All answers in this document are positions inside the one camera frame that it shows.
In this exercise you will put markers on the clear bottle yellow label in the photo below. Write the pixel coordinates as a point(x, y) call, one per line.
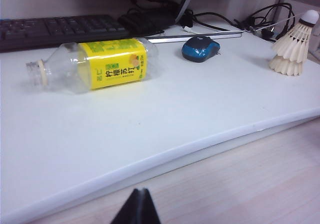
point(112, 66)

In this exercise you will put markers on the black computer keyboard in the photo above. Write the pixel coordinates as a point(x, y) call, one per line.
point(62, 31)

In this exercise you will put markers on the white desk riser board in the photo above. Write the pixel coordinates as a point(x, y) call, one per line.
point(150, 113)

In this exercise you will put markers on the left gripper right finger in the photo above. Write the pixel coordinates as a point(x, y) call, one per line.
point(150, 209)

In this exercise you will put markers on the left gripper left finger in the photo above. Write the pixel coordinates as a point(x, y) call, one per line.
point(130, 209)

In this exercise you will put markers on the black power plug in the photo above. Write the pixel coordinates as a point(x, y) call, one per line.
point(267, 32)

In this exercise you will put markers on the white feather shuttlecock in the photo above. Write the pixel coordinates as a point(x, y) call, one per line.
point(285, 68)
point(297, 43)

